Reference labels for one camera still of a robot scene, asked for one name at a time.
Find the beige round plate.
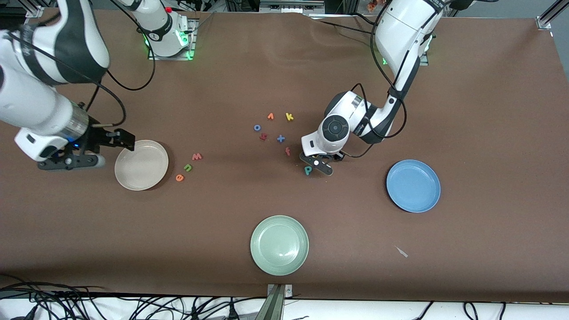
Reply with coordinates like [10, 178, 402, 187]
[114, 140, 169, 192]

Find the blue round plate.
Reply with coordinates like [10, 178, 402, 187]
[386, 159, 441, 213]

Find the brown paper table cover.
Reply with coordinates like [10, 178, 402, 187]
[0, 8, 569, 303]

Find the pale green round plate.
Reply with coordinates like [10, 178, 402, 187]
[250, 215, 309, 276]

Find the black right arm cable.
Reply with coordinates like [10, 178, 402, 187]
[9, 0, 156, 129]

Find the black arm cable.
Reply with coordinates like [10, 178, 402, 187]
[340, 0, 407, 159]
[9, 0, 156, 129]

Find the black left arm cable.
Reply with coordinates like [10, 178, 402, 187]
[340, 0, 407, 159]

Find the thin black base cable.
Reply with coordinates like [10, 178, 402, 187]
[311, 17, 379, 36]

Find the silver metal rail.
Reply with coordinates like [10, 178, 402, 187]
[259, 0, 326, 14]

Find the black cable tangle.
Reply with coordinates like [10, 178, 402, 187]
[0, 275, 267, 320]

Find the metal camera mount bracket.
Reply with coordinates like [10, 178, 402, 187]
[255, 284, 294, 320]

